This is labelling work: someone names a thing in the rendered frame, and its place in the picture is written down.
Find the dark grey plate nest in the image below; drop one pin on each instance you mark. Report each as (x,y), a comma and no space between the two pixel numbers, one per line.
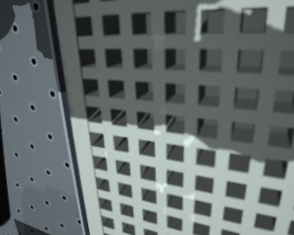
(63,98)

